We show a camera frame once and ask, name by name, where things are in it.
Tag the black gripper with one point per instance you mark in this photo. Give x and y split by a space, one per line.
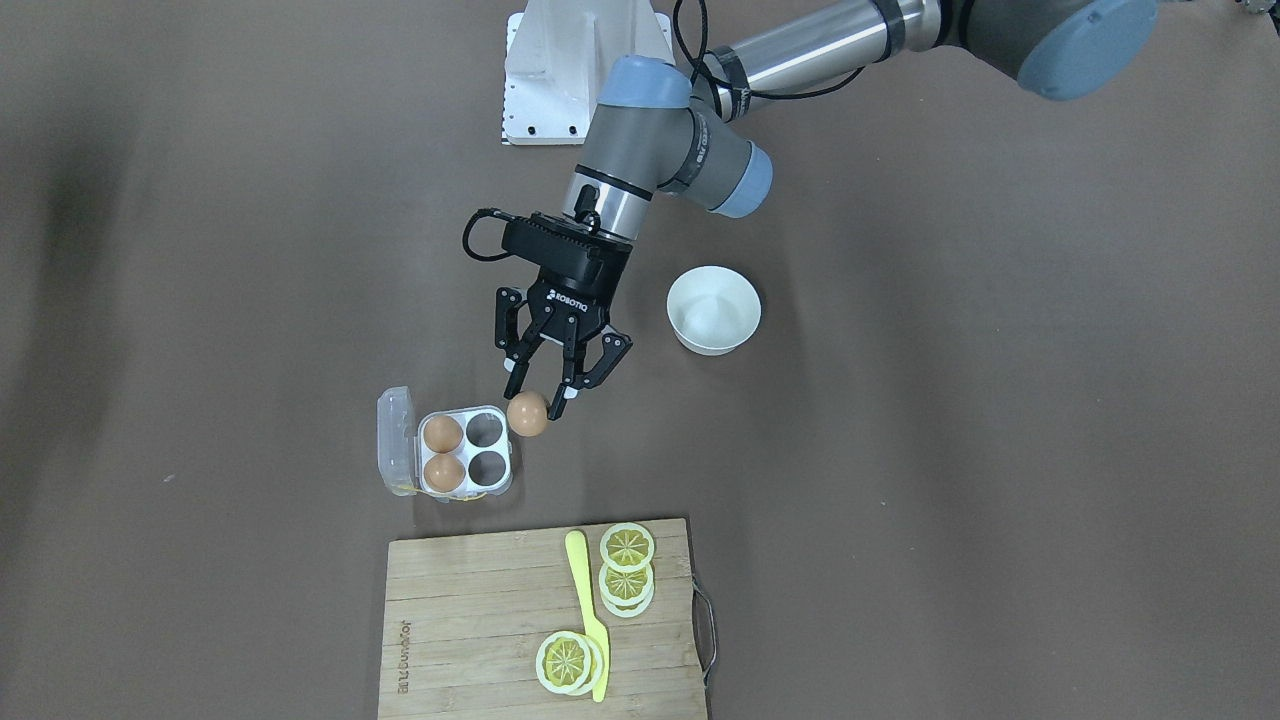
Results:
574 293

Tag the brown egg from bowl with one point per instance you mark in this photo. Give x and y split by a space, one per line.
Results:
527 414

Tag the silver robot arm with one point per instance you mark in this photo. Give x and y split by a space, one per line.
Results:
659 128

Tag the clear plastic egg box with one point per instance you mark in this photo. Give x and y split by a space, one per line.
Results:
455 455

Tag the white ceramic bowl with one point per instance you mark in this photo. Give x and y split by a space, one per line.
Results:
713 310

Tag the yellow plastic knife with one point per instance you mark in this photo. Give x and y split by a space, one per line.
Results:
576 549

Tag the bamboo cutting board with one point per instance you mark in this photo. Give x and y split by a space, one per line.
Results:
464 617

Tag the lemon slice far side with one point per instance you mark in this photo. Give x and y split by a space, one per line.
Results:
569 663

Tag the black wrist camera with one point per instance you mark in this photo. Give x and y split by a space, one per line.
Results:
563 248

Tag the lemon slice handle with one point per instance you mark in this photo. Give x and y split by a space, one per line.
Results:
626 593
627 547

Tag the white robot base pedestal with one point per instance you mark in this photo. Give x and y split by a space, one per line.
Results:
558 55

